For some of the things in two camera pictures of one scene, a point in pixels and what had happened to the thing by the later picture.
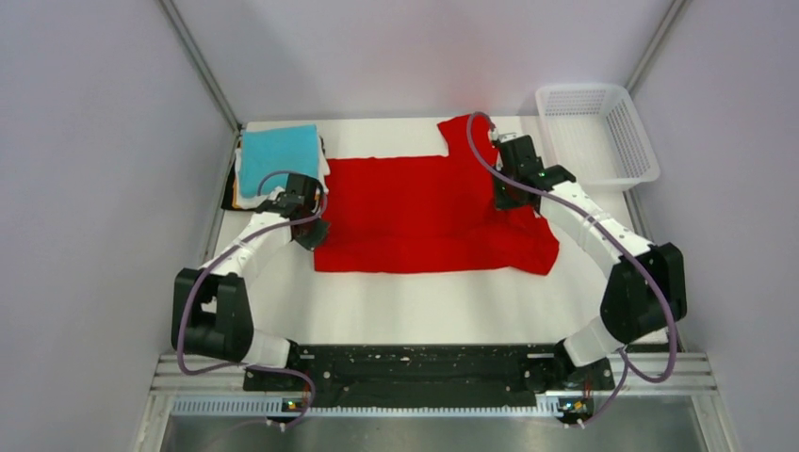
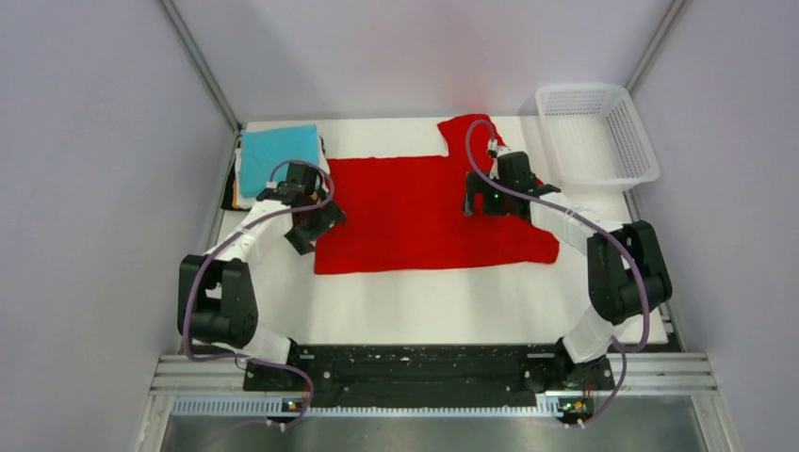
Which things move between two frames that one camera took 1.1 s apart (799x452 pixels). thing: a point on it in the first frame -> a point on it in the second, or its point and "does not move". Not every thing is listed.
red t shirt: x=431 y=214 does not move
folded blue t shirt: x=291 y=149 does not move
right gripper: x=504 y=202 -> x=474 y=185
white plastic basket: x=595 y=133 does not move
